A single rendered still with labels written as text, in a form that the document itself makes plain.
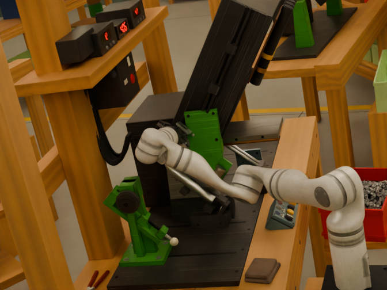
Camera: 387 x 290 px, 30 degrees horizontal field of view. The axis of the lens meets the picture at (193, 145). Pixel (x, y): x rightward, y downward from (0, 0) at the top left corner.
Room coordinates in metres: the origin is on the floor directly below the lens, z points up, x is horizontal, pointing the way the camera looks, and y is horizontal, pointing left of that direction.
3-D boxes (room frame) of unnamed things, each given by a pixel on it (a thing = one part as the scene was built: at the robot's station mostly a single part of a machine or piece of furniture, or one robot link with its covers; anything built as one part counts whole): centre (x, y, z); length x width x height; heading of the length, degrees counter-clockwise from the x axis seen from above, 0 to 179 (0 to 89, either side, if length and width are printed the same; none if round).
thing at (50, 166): (2.51, 0.34, 1.23); 1.30 x 0.05 x 0.09; 163
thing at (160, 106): (2.54, 0.09, 1.07); 0.30 x 0.18 x 0.34; 163
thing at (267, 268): (1.82, -0.12, 0.91); 0.10 x 0.08 x 0.03; 150
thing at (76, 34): (2.18, 0.28, 1.60); 0.15 x 0.07 x 0.07; 163
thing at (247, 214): (2.40, -0.01, 0.89); 1.10 x 0.42 x 0.02; 163
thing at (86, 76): (2.47, 0.24, 1.52); 0.90 x 0.25 x 0.04; 163
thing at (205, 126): (2.31, -0.05, 1.17); 0.13 x 0.12 x 0.20; 163
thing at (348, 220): (1.62, -0.34, 1.19); 0.09 x 0.09 x 0.17; 28
